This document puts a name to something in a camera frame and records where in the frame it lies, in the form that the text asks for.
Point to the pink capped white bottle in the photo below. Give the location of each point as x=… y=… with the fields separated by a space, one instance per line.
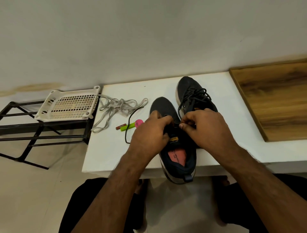
x=139 y=123

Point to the person's right forearm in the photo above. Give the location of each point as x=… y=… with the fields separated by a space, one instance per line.
x=268 y=189

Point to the black shoelace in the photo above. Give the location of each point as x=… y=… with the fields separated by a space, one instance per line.
x=126 y=134
x=195 y=97

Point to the person's right hand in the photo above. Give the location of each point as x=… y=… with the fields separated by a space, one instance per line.
x=211 y=132

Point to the green marker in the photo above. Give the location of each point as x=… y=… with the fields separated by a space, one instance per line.
x=128 y=126

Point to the wooden board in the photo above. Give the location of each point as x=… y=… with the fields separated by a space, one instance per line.
x=278 y=98

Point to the person's left hand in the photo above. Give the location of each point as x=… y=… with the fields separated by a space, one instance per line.
x=151 y=139

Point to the black metal rack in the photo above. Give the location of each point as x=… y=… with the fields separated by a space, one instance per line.
x=45 y=126

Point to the white perforated plastic tray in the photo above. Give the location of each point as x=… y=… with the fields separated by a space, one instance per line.
x=67 y=104

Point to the grey shoelaces bundle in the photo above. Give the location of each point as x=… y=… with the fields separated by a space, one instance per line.
x=115 y=105

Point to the small red stick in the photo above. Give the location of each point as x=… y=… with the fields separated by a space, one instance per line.
x=120 y=126

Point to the person's left forearm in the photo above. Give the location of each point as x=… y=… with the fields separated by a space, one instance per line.
x=112 y=197

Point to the dark sneaker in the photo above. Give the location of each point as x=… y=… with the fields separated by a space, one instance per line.
x=188 y=84
x=181 y=170

